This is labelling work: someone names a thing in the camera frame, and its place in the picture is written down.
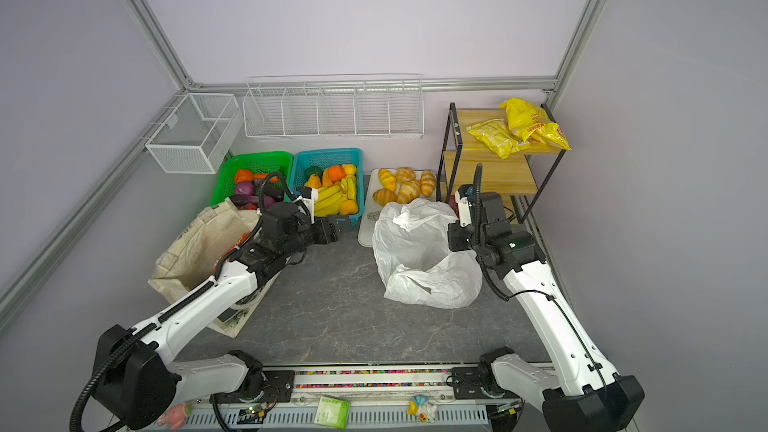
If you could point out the yellow chip bag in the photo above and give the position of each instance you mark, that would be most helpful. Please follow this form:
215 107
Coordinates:
495 135
527 121

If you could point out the long white wire basket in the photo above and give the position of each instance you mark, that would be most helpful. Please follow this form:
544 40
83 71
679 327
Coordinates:
345 105

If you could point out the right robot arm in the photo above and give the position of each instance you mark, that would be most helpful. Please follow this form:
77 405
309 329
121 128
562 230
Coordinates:
583 390

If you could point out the cream canvas tote bag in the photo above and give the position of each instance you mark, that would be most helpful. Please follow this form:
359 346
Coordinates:
190 259

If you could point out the green avocado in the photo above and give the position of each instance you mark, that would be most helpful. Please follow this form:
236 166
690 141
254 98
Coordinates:
313 171

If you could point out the yellow chip bag left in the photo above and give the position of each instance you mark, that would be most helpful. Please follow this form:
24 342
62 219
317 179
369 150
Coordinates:
495 135

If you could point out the croissant front left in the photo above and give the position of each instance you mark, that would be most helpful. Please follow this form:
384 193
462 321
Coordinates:
384 196

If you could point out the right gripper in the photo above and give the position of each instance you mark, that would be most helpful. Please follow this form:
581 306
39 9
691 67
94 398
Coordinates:
457 232

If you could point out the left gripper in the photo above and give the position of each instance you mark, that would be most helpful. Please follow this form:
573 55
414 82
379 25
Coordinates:
320 224

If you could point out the black wooden shelf rack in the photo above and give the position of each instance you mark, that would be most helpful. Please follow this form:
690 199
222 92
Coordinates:
512 177

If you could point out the white plastic grocery bag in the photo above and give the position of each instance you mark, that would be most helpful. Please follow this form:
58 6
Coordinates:
414 261

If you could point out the yellow pear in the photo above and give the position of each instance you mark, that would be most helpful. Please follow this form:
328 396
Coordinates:
314 182

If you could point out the green small box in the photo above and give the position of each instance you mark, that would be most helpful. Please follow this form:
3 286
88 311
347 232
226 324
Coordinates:
332 412

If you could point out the orange red tomato back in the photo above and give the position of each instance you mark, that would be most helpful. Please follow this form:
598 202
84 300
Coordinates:
243 175

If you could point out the purple onion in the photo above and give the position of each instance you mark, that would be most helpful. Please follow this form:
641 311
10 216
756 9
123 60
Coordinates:
245 188

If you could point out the green plastic basket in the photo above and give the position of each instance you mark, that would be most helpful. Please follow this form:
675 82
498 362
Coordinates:
254 166

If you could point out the yellow fruit front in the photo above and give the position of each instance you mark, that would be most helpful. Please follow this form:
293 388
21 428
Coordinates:
348 207

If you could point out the yellow lemon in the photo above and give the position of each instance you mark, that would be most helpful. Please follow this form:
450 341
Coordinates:
350 169

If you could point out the purple eggplant front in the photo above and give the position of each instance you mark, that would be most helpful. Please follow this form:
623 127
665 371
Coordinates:
244 200

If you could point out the teal plastic basket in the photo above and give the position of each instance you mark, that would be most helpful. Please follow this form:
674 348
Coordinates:
325 158

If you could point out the orange fruit back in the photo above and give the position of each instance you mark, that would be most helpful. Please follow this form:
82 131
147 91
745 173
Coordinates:
335 173

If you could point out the yellow chip bag right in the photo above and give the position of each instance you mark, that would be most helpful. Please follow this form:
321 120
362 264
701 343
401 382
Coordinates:
527 121

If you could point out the pink toy figure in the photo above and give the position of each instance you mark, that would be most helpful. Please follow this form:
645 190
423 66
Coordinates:
175 417

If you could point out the croissant top middle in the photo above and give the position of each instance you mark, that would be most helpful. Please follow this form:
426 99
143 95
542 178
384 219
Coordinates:
404 175

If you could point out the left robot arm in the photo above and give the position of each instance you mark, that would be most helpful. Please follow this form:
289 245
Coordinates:
136 375

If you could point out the banana bunch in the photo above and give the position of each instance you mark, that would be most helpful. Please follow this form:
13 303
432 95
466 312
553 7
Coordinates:
330 198

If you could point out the croissant far left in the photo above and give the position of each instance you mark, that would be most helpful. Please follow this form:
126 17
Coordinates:
387 180

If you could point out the small white mesh basket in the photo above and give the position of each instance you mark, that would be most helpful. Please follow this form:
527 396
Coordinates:
197 133

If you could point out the yellow toy figure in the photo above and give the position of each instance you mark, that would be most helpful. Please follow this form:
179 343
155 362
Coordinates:
422 408

